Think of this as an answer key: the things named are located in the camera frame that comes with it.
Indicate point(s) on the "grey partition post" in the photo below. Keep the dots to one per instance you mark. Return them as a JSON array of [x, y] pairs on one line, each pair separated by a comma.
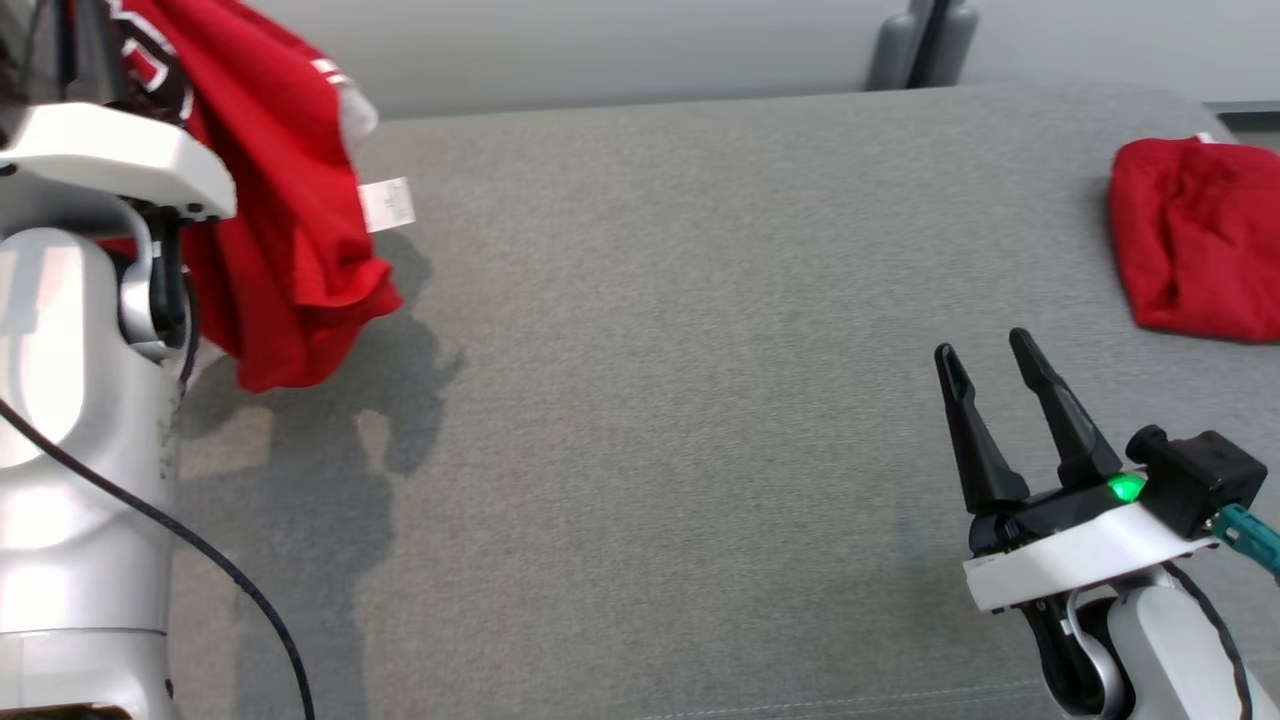
[[895, 50], [958, 45]]

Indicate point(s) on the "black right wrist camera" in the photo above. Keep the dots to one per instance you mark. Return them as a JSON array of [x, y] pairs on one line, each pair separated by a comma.
[[1195, 480]]

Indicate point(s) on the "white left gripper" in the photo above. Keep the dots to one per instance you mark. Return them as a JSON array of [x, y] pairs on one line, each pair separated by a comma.
[[110, 155]]

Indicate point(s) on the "red shorts with white stripes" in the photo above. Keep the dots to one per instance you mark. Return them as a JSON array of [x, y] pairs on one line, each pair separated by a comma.
[[1200, 240]]

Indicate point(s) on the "red Bulls 23 jersey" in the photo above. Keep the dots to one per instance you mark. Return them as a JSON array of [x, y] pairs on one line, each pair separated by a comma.
[[280, 220]]

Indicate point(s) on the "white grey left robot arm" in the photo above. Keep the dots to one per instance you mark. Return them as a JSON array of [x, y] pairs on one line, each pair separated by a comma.
[[70, 450]]

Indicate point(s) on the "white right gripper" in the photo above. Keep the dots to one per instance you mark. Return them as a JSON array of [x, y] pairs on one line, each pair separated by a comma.
[[1080, 550]]

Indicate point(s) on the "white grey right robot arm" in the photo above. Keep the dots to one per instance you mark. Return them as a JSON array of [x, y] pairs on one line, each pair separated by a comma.
[[1160, 650]]

